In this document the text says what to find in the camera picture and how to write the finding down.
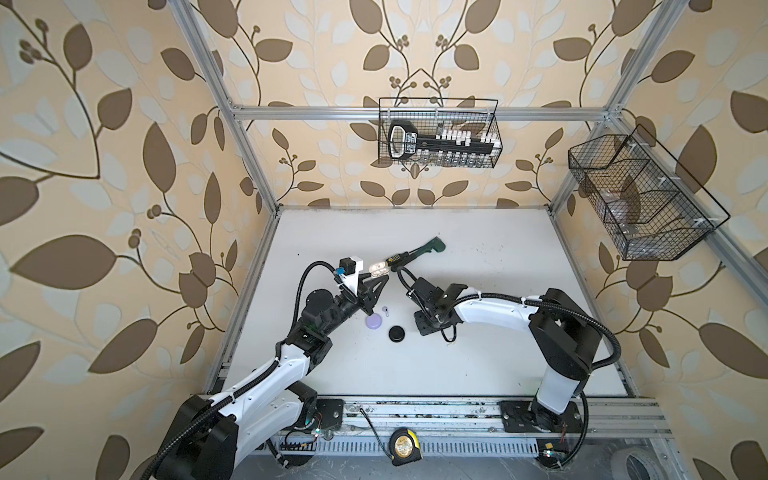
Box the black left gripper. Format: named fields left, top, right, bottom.
left=318, top=268, right=386, bottom=341

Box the beige earbud charging case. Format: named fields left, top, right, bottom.
left=368, top=261, right=390, bottom=278

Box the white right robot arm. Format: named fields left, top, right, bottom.
left=405, top=277, right=622, bottom=433

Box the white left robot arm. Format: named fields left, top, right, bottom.
left=141, top=257, right=392, bottom=479

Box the purple earbud case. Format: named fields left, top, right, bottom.
left=365, top=313, right=383, bottom=330

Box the black earbud case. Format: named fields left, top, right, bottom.
left=388, top=326, right=405, bottom=343

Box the green rivet gun tool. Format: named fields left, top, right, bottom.
left=385, top=237, right=446, bottom=272

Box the yellow black tape measure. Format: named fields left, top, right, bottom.
left=388, top=427, right=423, bottom=467

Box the black socket set holder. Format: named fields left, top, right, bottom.
left=384, top=120, right=503, bottom=161

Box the grey tape roll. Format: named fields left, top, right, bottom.
left=610, top=447, right=667, bottom=480

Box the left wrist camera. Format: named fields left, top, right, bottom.
left=336, top=256, right=364, bottom=296

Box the black wire basket back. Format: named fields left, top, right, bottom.
left=377, top=96, right=503, bottom=169

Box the black wire basket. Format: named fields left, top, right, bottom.
left=377, top=96, right=503, bottom=169
left=568, top=124, right=731, bottom=262

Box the black wire basket right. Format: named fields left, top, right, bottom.
left=568, top=124, right=731, bottom=262

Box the aluminium frame post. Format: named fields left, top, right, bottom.
left=548, top=0, right=688, bottom=217

